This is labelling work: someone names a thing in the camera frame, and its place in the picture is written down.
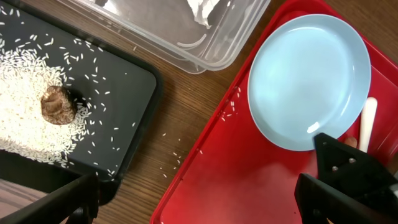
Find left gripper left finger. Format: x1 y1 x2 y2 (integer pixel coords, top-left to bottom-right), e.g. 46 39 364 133
1 174 100 224

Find white plastic spoon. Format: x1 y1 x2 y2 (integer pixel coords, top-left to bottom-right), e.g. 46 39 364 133
358 97 377 153

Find white rice grains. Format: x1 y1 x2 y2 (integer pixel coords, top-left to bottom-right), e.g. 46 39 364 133
1 36 91 168

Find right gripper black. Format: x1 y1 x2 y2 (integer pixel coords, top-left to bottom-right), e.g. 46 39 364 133
313 133 397 215

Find white paper napkin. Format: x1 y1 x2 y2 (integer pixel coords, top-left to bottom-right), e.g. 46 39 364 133
187 0 220 29

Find orange carrot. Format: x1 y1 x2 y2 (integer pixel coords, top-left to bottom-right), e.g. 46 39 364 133
344 136 358 148

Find large light blue plate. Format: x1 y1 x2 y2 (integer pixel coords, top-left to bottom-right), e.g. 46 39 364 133
248 14 371 151

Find black waste tray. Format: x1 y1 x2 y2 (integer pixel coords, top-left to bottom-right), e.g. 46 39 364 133
1 1 162 205

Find red serving tray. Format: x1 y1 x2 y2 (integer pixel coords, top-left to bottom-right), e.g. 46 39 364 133
150 1 397 224

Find clear plastic waste bin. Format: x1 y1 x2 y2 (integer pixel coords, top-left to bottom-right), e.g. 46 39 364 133
62 0 271 74

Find brown food scrap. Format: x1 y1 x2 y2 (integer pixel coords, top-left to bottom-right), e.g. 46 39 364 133
40 86 77 126

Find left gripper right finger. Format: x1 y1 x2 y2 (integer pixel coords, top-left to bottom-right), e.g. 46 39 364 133
295 174 397 224

